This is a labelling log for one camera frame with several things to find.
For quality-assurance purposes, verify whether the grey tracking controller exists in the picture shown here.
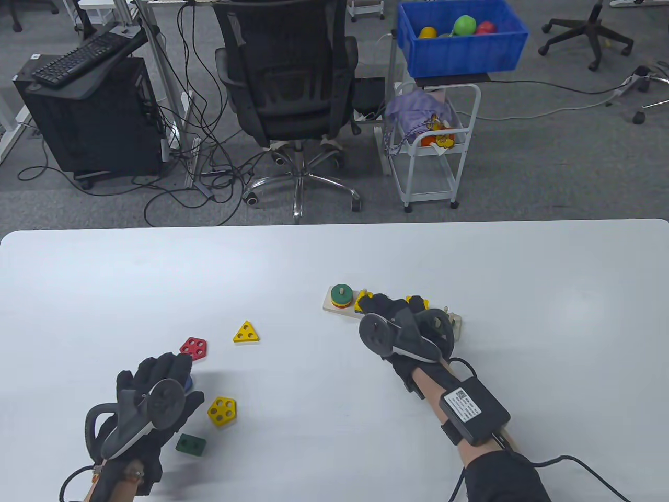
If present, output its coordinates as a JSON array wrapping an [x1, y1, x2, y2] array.
[[85, 379, 187, 462], [358, 308, 455, 364]]

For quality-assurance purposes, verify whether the person's left hand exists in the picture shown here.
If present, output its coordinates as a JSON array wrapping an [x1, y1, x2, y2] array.
[[102, 353, 206, 496]]

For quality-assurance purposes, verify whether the person's right forearm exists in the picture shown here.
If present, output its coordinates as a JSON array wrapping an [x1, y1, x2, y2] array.
[[412, 361, 552, 502]]

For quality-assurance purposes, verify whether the orange yellow toy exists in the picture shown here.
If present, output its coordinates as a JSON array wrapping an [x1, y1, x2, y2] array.
[[420, 116, 456, 157]]

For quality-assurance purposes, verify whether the blue plastic crate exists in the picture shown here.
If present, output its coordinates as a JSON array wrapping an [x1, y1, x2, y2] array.
[[396, 0, 529, 79]]

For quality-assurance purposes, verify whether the white power strip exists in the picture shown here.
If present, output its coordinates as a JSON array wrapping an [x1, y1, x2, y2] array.
[[612, 73, 651, 97]]

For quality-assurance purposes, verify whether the purple cloth bag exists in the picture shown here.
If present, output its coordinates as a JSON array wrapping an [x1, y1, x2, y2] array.
[[384, 92, 455, 155]]

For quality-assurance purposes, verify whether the wooden board with posts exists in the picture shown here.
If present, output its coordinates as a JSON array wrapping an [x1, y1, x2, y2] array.
[[322, 286, 463, 343]]

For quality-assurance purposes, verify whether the black keyboard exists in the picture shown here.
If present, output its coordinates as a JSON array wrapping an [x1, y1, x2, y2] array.
[[32, 29, 131, 87]]

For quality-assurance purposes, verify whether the white floor cable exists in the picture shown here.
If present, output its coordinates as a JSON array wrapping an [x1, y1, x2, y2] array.
[[473, 89, 628, 122]]

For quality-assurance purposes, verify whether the black swivel office chair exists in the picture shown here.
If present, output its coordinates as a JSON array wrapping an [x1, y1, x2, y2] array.
[[538, 0, 634, 72]]

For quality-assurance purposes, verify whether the chair leg with caster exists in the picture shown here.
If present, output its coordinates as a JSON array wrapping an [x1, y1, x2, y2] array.
[[631, 99, 669, 125]]

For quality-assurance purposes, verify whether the white metal cart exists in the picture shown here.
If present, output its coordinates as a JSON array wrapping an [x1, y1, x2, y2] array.
[[374, 81, 481, 212]]

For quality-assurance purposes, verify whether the black mesh office chair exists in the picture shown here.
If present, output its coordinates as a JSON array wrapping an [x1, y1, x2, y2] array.
[[212, 0, 362, 224]]

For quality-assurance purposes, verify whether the red pentagon block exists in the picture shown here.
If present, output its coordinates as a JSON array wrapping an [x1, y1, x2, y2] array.
[[179, 337, 207, 361]]

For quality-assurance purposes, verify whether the person's right hand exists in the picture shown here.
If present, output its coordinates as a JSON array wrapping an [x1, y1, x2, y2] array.
[[357, 293, 454, 399]]

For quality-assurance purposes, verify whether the green rectangle block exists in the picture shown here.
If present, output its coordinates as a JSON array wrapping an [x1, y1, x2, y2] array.
[[175, 433, 207, 455]]

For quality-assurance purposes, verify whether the person's left forearm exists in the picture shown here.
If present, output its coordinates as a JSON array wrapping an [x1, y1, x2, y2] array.
[[83, 459, 146, 502]]

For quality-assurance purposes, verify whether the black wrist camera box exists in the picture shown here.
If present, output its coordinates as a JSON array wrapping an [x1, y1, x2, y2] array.
[[438, 378, 512, 447]]

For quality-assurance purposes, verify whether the white desk frame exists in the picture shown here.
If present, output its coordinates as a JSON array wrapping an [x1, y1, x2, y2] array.
[[131, 0, 204, 191]]

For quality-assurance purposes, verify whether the black floor box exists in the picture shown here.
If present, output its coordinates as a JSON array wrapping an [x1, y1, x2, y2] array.
[[354, 77, 387, 118]]

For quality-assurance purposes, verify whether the black computer tower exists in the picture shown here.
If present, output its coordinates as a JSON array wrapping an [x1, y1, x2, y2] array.
[[13, 55, 167, 178]]

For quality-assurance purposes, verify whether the small white cart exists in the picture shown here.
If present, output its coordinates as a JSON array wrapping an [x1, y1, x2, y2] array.
[[348, 0, 386, 22]]

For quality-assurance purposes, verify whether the dark flat board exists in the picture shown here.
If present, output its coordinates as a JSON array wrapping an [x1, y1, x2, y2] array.
[[414, 72, 492, 88]]

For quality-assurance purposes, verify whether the bundle of black floor cables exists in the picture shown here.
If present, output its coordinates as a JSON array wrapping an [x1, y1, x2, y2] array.
[[18, 0, 262, 228]]

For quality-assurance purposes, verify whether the yellow pentagon block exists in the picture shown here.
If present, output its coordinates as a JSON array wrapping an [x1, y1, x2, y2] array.
[[207, 397, 237, 427]]

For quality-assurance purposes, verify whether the black chair base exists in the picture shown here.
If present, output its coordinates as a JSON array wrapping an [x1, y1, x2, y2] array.
[[10, 0, 61, 33]]

